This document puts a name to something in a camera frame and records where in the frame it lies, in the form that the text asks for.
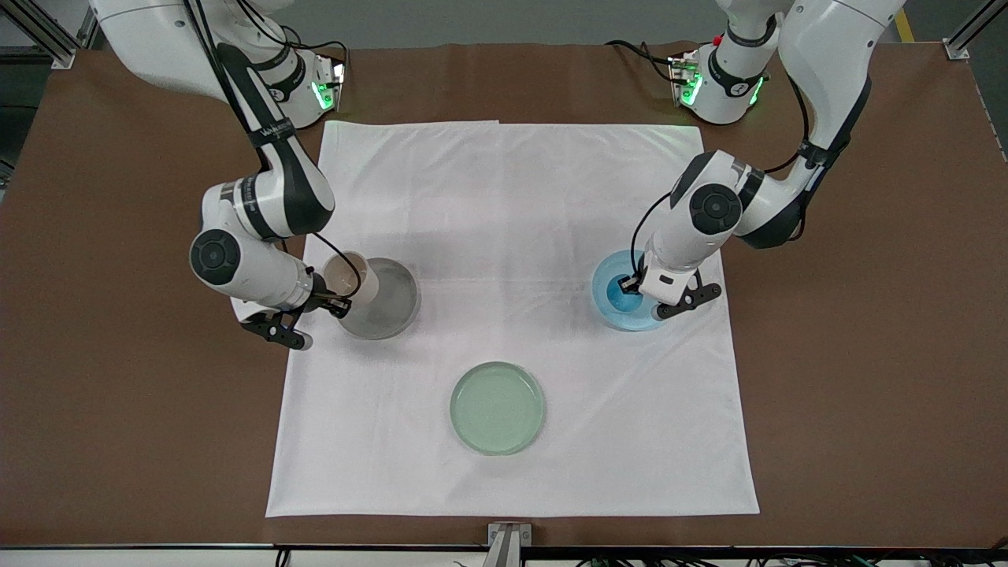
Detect light blue cup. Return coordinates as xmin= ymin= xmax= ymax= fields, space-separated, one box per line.
xmin=604 ymin=263 xmax=661 ymax=317

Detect white mug with black handle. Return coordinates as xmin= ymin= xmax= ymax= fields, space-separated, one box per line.
xmin=322 ymin=250 xmax=372 ymax=301

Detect light blue plate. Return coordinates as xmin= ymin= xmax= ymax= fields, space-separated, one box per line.
xmin=591 ymin=249 xmax=680 ymax=332

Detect gray plate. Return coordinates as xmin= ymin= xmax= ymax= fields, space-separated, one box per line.
xmin=334 ymin=257 xmax=421 ymax=341

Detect light green plate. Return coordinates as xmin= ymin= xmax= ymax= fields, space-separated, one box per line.
xmin=449 ymin=361 xmax=547 ymax=457

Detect white cloth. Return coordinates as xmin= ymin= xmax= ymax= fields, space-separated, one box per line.
xmin=265 ymin=120 xmax=761 ymax=519

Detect brown table cover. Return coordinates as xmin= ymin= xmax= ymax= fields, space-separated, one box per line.
xmin=0 ymin=41 xmax=1008 ymax=550

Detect black left arm base cable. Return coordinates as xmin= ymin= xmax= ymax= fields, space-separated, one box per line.
xmin=604 ymin=39 xmax=681 ymax=84

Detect black arm base cable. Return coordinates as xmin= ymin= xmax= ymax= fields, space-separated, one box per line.
xmin=604 ymin=39 xmax=681 ymax=84
xmin=277 ymin=22 xmax=350 ymax=81

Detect black right arm base cable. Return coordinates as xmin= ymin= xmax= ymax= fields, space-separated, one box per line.
xmin=277 ymin=22 xmax=350 ymax=81

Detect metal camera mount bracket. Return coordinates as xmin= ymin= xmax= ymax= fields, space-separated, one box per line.
xmin=487 ymin=522 xmax=534 ymax=567

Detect aluminium frame profile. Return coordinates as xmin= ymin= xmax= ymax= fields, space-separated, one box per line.
xmin=943 ymin=0 xmax=1008 ymax=61
xmin=0 ymin=0 xmax=101 ymax=69

